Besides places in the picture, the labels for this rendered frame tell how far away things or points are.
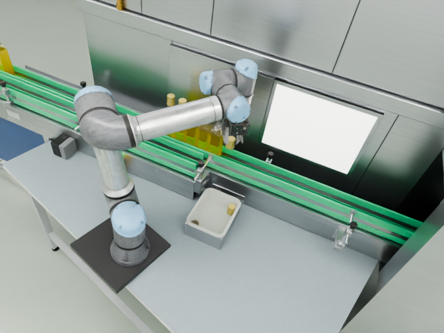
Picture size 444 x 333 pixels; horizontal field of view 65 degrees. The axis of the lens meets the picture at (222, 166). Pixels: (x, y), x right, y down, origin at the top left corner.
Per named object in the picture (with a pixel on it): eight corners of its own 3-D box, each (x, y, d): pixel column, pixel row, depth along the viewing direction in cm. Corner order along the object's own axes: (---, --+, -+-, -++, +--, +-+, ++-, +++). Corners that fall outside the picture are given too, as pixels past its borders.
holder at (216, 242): (243, 205, 164) (246, 193, 159) (219, 250, 146) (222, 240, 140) (211, 191, 168) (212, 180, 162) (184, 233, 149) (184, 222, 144)
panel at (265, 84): (350, 174, 154) (384, 111, 130) (349, 178, 152) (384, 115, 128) (171, 107, 173) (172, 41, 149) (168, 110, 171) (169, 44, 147)
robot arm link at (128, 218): (116, 252, 126) (114, 230, 116) (110, 223, 134) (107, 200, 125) (149, 244, 130) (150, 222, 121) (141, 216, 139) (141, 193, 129)
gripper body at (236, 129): (228, 137, 129) (232, 110, 121) (223, 123, 135) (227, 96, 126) (248, 136, 131) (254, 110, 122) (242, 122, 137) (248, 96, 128)
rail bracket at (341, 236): (343, 237, 153) (364, 205, 137) (336, 268, 142) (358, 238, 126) (332, 233, 154) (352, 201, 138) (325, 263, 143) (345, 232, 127)
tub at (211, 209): (240, 212, 160) (242, 200, 154) (220, 250, 145) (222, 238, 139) (205, 197, 164) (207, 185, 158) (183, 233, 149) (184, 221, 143)
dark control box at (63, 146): (78, 150, 176) (74, 138, 170) (67, 160, 170) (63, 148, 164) (65, 145, 177) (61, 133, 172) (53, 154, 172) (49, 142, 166)
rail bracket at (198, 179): (212, 168, 160) (215, 148, 151) (195, 192, 148) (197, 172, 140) (206, 166, 160) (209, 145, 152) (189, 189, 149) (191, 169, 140)
